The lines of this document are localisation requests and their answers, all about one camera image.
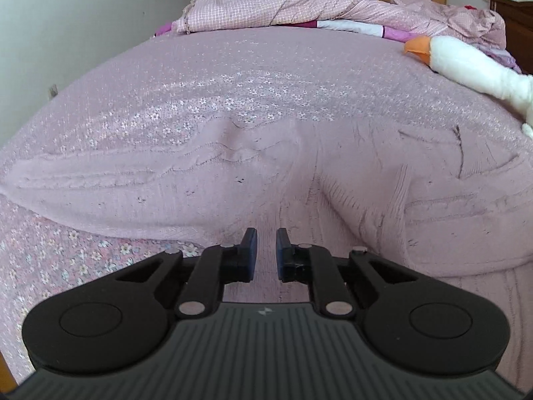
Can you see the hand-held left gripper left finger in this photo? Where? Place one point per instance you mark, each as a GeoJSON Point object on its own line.
{"type": "Point", "coordinates": [250, 254]}

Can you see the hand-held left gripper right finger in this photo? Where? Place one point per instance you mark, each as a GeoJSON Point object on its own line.
{"type": "Point", "coordinates": [284, 254]}

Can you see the pink knit sweater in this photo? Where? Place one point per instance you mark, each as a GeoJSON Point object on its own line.
{"type": "Point", "coordinates": [258, 183]}

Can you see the pink floral bedspread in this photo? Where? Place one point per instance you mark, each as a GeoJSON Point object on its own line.
{"type": "Point", "coordinates": [250, 62]}

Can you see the white and purple cloth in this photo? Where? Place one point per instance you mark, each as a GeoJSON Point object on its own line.
{"type": "Point", "coordinates": [354, 27]}

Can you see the pink checked quilt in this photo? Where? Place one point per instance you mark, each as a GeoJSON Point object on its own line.
{"type": "Point", "coordinates": [250, 8]}

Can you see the white goose plush toy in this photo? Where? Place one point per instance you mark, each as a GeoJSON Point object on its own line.
{"type": "Point", "coordinates": [458, 60]}

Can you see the dark wooden headboard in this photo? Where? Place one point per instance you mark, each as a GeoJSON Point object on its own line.
{"type": "Point", "coordinates": [520, 21]}

